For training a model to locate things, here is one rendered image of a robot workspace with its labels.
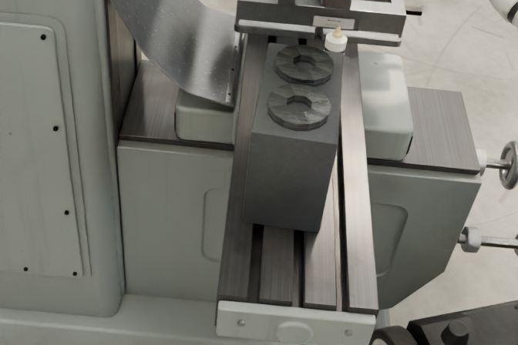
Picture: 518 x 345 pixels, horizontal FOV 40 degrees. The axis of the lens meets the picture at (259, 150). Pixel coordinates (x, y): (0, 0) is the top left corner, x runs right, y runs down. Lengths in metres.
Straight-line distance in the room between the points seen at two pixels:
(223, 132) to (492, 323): 0.67
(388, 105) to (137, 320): 0.85
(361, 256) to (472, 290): 1.30
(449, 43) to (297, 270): 2.41
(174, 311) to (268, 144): 1.00
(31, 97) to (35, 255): 0.47
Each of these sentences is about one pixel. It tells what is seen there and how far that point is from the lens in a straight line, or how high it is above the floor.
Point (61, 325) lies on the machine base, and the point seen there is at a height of 0.20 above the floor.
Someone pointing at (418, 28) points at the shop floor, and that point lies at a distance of 3.44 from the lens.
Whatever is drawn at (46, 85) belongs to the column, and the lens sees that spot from 1.40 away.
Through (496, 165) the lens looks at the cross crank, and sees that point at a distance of 1.78.
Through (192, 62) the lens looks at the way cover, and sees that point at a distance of 1.48.
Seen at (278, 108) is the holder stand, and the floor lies 1.15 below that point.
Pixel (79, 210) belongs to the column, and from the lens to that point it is 1.63.
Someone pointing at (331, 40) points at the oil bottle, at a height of 1.03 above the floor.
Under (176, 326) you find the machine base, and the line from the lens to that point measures 1.89.
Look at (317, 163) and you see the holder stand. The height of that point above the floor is 1.10.
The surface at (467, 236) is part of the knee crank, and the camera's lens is 1.73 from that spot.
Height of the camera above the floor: 1.78
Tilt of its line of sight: 43 degrees down
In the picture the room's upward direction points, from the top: 7 degrees clockwise
